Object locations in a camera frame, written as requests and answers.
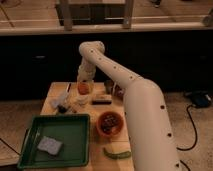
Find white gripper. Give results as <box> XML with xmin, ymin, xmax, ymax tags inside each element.
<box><xmin>77</xmin><ymin>61</ymin><xmax>95</xmax><ymax>92</ymax></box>

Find blue grey sponge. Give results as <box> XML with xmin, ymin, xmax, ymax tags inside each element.
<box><xmin>37</xmin><ymin>136</ymin><xmax>63</xmax><ymax>155</ymax></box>

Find orange bowl with dark contents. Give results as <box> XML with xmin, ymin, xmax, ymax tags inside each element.
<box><xmin>96</xmin><ymin>111</ymin><xmax>124</xmax><ymax>138</ymax></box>

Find black floor cable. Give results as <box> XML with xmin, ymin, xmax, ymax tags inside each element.
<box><xmin>176</xmin><ymin>103</ymin><xmax>199</xmax><ymax>171</ymax></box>

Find black and tan eraser block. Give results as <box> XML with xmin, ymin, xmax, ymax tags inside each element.
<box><xmin>92</xmin><ymin>95</ymin><xmax>112</xmax><ymax>104</ymax></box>

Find dark floor device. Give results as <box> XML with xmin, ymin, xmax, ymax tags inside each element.
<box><xmin>186</xmin><ymin>92</ymin><xmax>212</xmax><ymax>108</ymax></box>

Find dark small cup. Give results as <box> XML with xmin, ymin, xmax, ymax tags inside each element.
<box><xmin>104</xmin><ymin>80</ymin><xmax>114</xmax><ymax>94</ymax></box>

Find green plastic tray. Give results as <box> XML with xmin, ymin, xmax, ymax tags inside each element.
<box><xmin>18</xmin><ymin>114</ymin><xmax>90</xmax><ymax>169</ymax></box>

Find dark red bowl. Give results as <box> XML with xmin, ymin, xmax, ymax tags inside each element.
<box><xmin>114</xmin><ymin>85</ymin><xmax>124</xmax><ymax>99</ymax></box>

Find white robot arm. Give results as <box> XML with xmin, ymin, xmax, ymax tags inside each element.
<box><xmin>77</xmin><ymin>41</ymin><xmax>182</xmax><ymax>171</ymax></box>

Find crumpled plastic wrapper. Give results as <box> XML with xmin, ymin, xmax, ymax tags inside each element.
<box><xmin>50</xmin><ymin>92</ymin><xmax>68</xmax><ymax>108</ymax></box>

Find wooden frame stand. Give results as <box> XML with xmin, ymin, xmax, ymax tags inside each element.
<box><xmin>55</xmin><ymin>0</ymin><xmax>134</xmax><ymax>32</ymax></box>

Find small dark clip items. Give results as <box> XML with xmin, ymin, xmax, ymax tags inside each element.
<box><xmin>58</xmin><ymin>105</ymin><xmax>76</xmax><ymax>113</ymax></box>

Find red orange apple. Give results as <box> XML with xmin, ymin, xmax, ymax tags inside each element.
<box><xmin>77</xmin><ymin>82</ymin><xmax>90</xmax><ymax>95</ymax></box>

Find green chili pepper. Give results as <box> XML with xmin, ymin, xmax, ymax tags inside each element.
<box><xmin>103</xmin><ymin>148</ymin><xmax>131</xmax><ymax>160</ymax></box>

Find white paper cup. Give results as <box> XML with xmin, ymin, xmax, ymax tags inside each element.
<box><xmin>75</xmin><ymin>95</ymin><xmax>89</xmax><ymax>105</ymax></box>

